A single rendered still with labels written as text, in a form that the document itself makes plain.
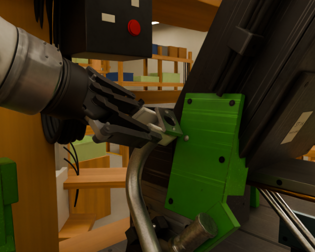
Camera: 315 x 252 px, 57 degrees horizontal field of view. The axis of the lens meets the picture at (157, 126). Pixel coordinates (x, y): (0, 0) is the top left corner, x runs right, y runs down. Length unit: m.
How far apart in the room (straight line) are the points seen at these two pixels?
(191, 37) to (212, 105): 11.00
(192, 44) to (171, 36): 1.10
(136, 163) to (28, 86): 0.28
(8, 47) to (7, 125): 0.33
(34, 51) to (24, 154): 0.35
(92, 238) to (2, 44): 0.63
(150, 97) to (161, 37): 11.43
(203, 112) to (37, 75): 0.28
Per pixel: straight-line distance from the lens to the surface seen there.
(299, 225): 0.60
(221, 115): 0.47
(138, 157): 0.54
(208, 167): 0.47
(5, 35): 0.33
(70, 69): 0.37
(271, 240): 0.84
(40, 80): 0.34
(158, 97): 0.96
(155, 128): 0.47
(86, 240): 0.85
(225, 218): 0.45
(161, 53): 6.53
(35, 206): 0.70
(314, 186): 0.53
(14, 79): 0.33
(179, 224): 0.53
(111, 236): 0.86
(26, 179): 0.67
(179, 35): 11.80
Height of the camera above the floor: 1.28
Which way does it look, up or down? 7 degrees down
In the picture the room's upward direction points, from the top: straight up
